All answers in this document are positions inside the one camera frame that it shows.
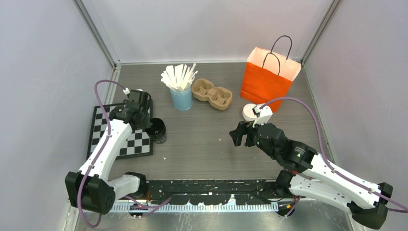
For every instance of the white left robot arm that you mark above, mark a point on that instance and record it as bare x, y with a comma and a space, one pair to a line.
89, 187

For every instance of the light blue cup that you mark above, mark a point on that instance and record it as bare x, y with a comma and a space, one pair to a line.
182, 100

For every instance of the orange paper bag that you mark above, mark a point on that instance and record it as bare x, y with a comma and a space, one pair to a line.
268, 75

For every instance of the white wooden stir sticks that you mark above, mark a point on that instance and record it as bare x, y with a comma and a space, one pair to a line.
179, 78

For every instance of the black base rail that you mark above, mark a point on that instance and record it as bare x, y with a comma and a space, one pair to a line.
213, 192

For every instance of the brown cardboard cup carrier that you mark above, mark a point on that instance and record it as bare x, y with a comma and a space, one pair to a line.
205, 91

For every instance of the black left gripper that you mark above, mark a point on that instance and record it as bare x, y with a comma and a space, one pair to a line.
146, 123

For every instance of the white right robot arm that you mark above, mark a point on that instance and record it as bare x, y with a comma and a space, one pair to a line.
306, 174

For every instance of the stack of white lids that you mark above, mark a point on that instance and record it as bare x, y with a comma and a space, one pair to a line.
248, 113

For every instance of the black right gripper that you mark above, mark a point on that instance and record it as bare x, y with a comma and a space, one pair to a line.
243, 127

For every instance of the black white chessboard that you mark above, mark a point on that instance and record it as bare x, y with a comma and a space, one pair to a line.
137, 144

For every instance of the black paper coffee cup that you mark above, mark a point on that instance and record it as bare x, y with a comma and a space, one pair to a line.
157, 130

